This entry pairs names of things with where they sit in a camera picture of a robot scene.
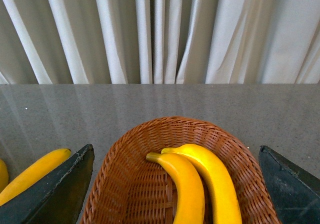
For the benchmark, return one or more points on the yellow banana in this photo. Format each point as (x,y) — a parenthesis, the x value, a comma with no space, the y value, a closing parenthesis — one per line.
(190,207)
(225,204)
(34,173)
(4,175)

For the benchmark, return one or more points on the white pleated curtain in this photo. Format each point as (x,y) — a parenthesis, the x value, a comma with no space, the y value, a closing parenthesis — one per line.
(159,41)

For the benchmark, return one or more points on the right wicker basket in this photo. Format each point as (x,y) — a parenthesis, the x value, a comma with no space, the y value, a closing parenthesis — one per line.
(130,189)

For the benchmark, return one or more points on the yellow banana front in basket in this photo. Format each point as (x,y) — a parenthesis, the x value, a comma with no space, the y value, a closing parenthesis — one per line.
(190,207)

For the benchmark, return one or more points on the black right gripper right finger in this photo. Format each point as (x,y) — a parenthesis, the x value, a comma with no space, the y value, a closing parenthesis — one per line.
(294,191)

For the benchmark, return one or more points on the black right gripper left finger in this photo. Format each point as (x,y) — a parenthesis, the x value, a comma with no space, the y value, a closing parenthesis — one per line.
(56,198)

